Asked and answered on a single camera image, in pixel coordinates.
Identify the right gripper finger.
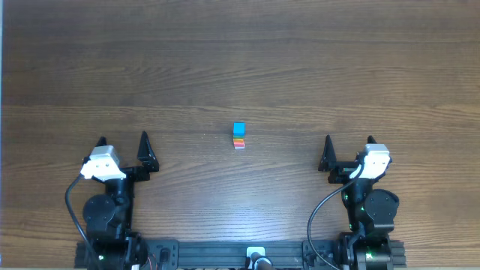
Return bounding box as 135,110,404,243
366,135,393,174
317,134,338,173

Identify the black cable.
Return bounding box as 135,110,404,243
64,174,100,270
306,163,365,270

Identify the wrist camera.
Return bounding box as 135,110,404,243
79,145,128,182
349,143,391,180

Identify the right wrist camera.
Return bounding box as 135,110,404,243
349,143,391,180

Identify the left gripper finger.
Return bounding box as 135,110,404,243
82,136,108,163
136,130,161,174

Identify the mounting rail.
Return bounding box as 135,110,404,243
74,239,408,270

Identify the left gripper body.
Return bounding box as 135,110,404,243
119,165,152,183

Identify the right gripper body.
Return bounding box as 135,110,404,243
327,160,362,185

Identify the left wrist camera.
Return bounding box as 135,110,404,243
79,145,128,182

